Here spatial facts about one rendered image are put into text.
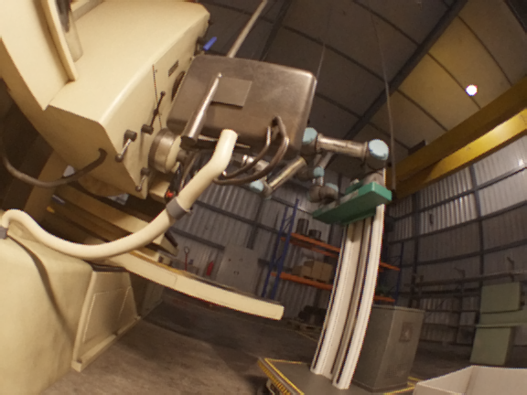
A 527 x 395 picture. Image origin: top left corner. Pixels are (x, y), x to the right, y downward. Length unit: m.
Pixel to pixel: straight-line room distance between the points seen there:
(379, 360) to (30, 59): 1.93
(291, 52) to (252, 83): 7.69
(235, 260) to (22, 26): 7.86
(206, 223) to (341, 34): 8.07
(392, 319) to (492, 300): 3.84
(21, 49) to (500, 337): 5.60
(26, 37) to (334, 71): 8.20
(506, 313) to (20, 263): 5.46
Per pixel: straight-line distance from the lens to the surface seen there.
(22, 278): 0.81
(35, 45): 0.85
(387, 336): 1.40
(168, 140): 1.17
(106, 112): 0.79
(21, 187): 1.48
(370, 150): 1.29
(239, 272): 8.00
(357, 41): 8.09
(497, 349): 4.97
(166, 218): 0.49
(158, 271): 1.68
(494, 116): 7.59
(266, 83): 0.56
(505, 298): 4.99
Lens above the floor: 0.78
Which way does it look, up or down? 23 degrees up
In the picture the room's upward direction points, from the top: 17 degrees clockwise
